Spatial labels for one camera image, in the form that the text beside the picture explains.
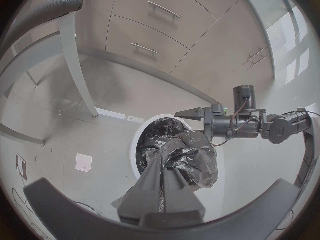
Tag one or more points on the white trash bin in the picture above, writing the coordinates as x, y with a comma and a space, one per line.
133, 147

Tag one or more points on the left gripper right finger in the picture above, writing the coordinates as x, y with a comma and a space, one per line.
180, 196

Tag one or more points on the beige cabinet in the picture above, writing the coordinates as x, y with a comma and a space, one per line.
200, 46

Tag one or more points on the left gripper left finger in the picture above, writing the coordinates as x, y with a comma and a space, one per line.
145, 196

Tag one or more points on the black plastic bag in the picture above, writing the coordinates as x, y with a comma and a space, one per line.
195, 154

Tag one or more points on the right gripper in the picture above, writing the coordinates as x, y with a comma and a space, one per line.
220, 127

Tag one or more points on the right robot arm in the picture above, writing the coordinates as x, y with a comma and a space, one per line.
277, 131

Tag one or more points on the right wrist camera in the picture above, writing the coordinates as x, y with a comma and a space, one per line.
218, 109

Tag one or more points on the grey white chair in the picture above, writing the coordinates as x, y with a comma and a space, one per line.
72, 59

